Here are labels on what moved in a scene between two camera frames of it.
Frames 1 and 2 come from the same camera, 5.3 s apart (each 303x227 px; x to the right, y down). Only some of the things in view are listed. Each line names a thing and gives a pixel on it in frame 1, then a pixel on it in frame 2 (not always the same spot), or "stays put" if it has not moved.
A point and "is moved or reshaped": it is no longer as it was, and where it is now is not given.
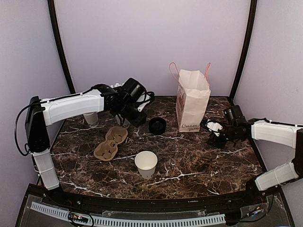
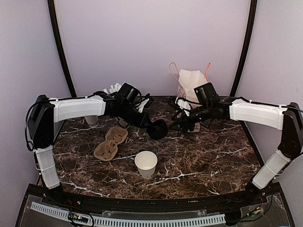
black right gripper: (217, 143) to (182, 122)
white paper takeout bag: (192, 97) stays put
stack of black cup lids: (157, 126) is moved or reshaped
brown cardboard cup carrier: (107, 150) stays put
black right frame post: (253, 13) stays put
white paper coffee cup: (146, 161) stays put
